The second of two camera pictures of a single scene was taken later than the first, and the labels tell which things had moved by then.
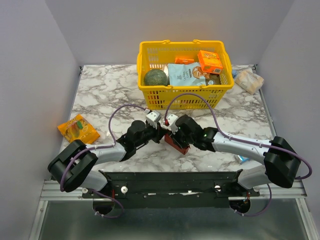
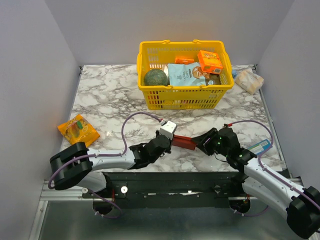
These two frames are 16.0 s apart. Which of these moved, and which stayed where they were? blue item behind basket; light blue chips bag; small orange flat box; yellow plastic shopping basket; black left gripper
Moved: black left gripper
Stayed: light blue chips bag; small orange flat box; blue item behind basket; yellow plastic shopping basket
